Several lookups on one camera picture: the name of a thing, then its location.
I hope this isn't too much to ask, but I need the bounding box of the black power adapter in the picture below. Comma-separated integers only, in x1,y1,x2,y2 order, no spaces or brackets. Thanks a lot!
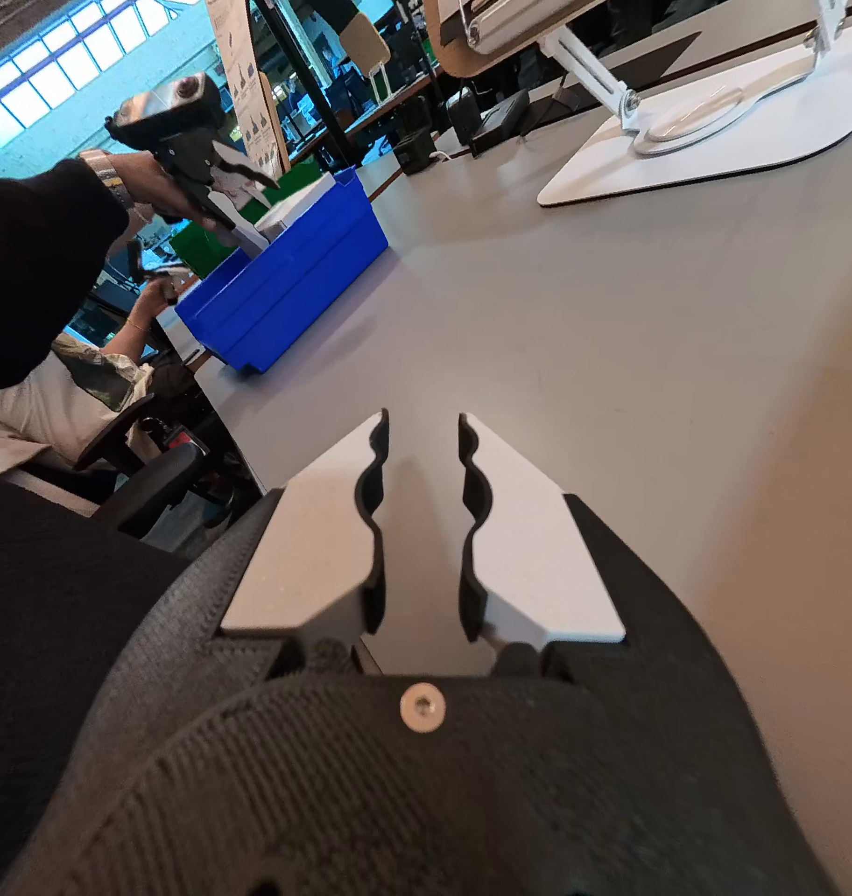
468,90,533,157

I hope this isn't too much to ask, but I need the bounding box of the black office chair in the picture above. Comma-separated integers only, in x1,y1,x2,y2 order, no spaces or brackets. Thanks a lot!
74,394,211,534

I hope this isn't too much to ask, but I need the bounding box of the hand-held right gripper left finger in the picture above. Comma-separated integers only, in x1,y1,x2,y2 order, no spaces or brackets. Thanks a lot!
219,408,390,643

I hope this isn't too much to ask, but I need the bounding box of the white cardboard mailer box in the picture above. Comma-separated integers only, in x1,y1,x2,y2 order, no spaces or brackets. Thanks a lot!
254,171,337,242

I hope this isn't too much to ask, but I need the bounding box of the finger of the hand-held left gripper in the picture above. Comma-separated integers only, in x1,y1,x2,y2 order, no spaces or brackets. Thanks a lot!
211,140,282,191
205,189,271,259

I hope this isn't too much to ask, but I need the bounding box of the person's black sweater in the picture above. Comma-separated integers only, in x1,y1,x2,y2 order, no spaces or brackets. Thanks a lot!
0,468,190,896

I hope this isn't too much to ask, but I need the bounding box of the white document stand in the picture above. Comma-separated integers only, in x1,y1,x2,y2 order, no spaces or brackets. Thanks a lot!
426,0,852,209

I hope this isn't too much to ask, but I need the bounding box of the grey desk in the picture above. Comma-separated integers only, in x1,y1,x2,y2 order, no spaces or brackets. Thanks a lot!
193,0,852,896

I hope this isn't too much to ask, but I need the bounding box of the green plastic bin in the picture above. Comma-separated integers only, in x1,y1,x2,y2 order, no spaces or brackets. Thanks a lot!
169,155,323,281

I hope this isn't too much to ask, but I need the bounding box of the black handheld device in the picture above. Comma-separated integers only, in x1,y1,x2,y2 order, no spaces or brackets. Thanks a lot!
127,238,190,303

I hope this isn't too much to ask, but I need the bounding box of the silver bracelet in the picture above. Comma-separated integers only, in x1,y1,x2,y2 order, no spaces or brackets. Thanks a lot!
77,148,138,212

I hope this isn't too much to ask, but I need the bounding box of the another person's forearm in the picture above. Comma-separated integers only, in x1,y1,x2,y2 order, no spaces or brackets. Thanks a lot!
106,276,183,366

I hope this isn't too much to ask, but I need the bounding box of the person's left hand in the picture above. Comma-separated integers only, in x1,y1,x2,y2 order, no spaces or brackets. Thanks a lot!
107,150,218,231

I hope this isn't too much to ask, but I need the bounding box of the tan board document stand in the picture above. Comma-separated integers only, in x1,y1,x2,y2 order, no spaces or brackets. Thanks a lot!
205,0,294,177

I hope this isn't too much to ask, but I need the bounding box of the person's left forearm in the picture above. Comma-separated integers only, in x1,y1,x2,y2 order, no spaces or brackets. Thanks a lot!
0,157,130,401

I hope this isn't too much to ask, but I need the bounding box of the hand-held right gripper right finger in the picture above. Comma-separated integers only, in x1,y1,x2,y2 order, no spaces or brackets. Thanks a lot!
457,412,626,650

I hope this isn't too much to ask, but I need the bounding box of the blue plastic bin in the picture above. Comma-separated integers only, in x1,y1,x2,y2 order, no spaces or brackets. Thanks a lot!
175,167,390,373

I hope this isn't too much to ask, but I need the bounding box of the small black box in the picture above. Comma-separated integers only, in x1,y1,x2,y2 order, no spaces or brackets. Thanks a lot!
393,133,438,177

